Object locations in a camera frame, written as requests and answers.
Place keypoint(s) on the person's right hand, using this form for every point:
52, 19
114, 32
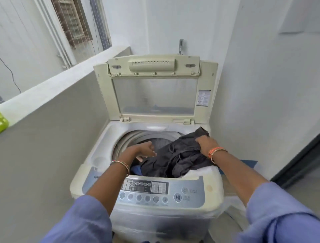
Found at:
207, 146

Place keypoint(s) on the person's left hand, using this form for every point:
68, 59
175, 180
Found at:
141, 151

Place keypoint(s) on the light blue shirt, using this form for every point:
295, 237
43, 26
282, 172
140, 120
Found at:
136, 170

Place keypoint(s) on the dark grey garment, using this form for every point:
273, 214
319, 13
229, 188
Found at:
175, 160

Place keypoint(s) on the washing machine lid with window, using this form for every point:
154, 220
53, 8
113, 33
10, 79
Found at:
105, 95

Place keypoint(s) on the cream and blue washing machine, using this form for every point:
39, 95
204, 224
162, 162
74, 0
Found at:
162, 217

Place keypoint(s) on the person's right forearm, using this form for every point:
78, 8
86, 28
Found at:
240, 175

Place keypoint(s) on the person's left forearm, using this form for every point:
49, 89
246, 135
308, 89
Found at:
110, 185

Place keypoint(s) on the thin beaded bangle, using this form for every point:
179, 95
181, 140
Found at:
220, 151
123, 164

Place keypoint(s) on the white instruction sticker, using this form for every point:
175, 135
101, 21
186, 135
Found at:
203, 97

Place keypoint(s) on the black framed glass door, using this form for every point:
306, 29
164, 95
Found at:
297, 162

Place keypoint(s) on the lavender blue tunic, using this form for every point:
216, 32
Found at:
80, 222

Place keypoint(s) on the green plastic basket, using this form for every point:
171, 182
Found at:
3, 124

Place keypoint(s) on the window with metal grille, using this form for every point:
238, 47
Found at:
72, 27

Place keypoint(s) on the metal wall tap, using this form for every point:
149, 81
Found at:
180, 46

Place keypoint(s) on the white paper wall notice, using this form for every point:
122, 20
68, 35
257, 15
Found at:
300, 17

